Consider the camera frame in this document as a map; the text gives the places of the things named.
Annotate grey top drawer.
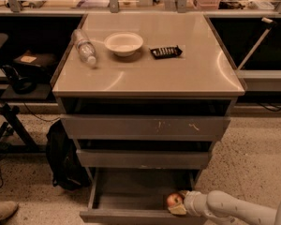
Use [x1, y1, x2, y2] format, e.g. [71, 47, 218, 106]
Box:
[61, 114, 230, 141]

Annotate black headphones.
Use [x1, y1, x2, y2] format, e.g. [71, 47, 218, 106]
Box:
[3, 65, 37, 95]

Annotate white bowl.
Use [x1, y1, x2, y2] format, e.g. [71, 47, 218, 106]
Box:
[104, 32, 143, 57]

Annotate clear plastic water bottle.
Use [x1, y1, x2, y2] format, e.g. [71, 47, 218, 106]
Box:
[72, 29, 96, 68]

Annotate red apple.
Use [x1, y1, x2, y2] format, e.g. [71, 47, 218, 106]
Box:
[166, 193, 183, 207]

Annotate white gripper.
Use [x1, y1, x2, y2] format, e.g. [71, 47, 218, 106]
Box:
[168, 190, 207, 217]

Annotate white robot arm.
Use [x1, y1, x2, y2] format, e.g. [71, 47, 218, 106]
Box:
[166, 190, 281, 225]

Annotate grey bottom drawer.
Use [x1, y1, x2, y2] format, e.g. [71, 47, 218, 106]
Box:
[80, 168, 205, 225]

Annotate black snack bar wrapper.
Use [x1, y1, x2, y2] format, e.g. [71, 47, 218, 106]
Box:
[150, 46, 183, 59]

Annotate black backpack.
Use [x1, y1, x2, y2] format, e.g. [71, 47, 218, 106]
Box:
[46, 120, 90, 191]

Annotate grey drawer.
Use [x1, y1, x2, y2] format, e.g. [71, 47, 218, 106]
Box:
[77, 149, 210, 170]
[80, 168, 205, 225]
[61, 114, 230, 141]

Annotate grey middle drawer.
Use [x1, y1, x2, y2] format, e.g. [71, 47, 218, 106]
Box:
[77, 149, 210, 170]

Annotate black box with label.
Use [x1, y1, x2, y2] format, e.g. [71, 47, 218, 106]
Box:
[12, 51, 58, 72]

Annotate grey drawer cabinet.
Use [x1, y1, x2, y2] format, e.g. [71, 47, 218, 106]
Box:
[50, 12, 247, 173]

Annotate white stick with tip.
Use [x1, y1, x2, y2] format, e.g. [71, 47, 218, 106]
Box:
[237, 17, 276, 70]

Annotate beige shoe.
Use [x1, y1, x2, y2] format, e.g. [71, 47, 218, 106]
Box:
[0, 202, 19, 221]

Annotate black desk frame leg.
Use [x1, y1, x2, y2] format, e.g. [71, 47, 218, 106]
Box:
[0, 102, 46, 154]

